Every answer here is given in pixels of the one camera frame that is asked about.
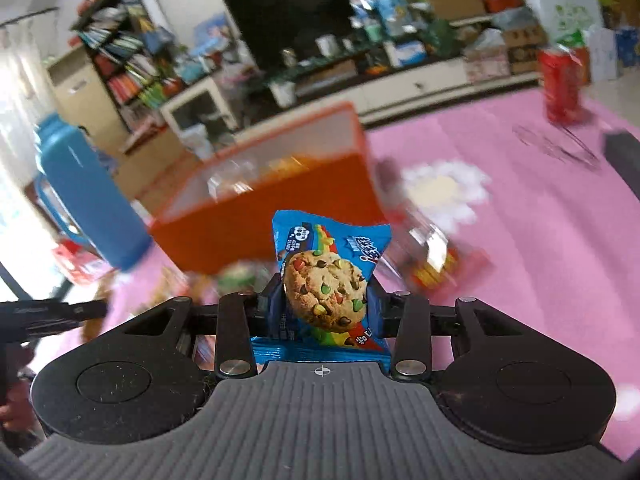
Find blue thermos flask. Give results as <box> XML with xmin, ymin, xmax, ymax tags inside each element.
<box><xmin>34</xmin><ymin>114</ymin><xmax>152</xmax><ymax>271</ymax></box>

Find printed cardboard box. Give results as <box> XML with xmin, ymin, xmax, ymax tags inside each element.
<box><xmin>505</xmin><ymin>27</ymin><xmax>547</xmax><ymax>76</ymax></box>

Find beige standing air conditioner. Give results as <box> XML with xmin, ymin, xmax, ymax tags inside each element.
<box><xmin>47</xmin><ymin>50</ymin><xmax>127</xmax><ymax>161</ymax></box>

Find framed picture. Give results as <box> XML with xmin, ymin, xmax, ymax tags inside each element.
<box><xmin>192</xmin><ymin>15</ymin><xmax>236</xmax><ymax>57</ymax></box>

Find red soda can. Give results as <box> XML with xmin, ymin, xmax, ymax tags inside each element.
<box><xmin>539</xmin><ymin>45</ymin><xmax>587</xmax><ymax>123</ymax></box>

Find person's left hand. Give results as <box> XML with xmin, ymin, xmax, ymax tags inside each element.
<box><xmin>0</xmin><ymin>345</ymin><xmax>38</xmax><ymax>431</ymax></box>

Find red foil snack packet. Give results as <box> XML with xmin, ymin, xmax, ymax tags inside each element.
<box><xmin>407</xmin><ymin>227</ymin><xmax>492</xmax><ymax>297</ymax></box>

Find pink flowered tablecloth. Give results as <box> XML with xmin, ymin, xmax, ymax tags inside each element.
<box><xmin>50</xmin><ymin>87</ymin><xmax>640</xmax><ymax>461</ymax></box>

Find orange cardboard box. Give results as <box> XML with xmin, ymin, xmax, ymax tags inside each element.
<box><xmin>150</xmin><ymin>102</ymin><xmax>386</xmax><ymax>276</ymax></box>

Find black bookshelf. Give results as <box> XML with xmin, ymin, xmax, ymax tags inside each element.
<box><xmin>70</xmin><ymin>0</ymin><xmax>187</xmax><ymax>132</ymax></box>

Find blue tissue box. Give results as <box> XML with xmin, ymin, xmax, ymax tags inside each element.
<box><xmin>395</xmin><ymin>42</ymin><xmax>427</xmax><ymax>67</ymax></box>

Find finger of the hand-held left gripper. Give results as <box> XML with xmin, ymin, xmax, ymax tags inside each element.
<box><xmin>65</xmin><ymin>301</ymin><xmax>108</xmax><ymax>330</ymax></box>

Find clear eyeglasses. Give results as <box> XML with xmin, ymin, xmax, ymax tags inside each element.
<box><xmin>514</xmin><ymin>124</ymin><xmax>601</xmax><ymax>170</ymax></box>

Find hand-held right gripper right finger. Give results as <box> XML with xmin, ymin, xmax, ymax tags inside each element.
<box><xmin>367</xmin><ymin>279</ymin><xmax>526</xmax><ymax>380</ymax></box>

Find white glass-door cabinet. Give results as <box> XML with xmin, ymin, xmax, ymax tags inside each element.
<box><xmin>160</xmin><ymin>80</ymin><xmax>242</xmax><ymax>157</ymax></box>

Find red gift box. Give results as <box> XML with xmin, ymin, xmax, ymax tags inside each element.
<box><xmin>52</xmin><ymin>240</ymin><xmax>118</xmax><ymax>286</ymax></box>

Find green-edged snack packet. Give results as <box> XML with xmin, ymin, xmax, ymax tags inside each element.
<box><xmin>220</xmin><ymin>260</ymin><xmax>272</xmax><ymax>293</ymax></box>

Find clear cracker packet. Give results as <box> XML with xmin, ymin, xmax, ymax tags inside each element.
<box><xmin>206</xmin><ymin>159</ymin><xmax>263</xmax><ymax>198</ymax></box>

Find dark grey case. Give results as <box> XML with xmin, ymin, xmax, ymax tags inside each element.
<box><xmin>602</xmin><ymin>130</ymin><xmax>640</xmax><ymax>202</ymax></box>

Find white television stand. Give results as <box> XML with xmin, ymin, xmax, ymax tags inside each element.
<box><xmin>245</xmin><ymin>25</ymin><xmax>543</xmax><ymax>126</ymax></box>

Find black television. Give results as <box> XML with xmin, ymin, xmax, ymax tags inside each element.
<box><xmin>220</xmin><ymin>0</ymin><xmax>401</xmax><ymax>77</ymax></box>

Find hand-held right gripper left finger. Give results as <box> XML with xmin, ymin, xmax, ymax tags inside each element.
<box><xmin>122</xmin><ymin>274</ymin><xmax>287</xmax><ymax>380</ymax></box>

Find brown cardboard box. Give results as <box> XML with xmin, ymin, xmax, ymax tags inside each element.
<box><xmin>427</xmin><ymin>0</ymin><xmax>487</xmax><ymax>22</ymax></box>

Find blue cookie packet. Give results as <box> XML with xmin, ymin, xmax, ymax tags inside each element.
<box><xmin>250</xmin><ymin>210</ymin><xmax>392</xmax><ymax>365</ymax></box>

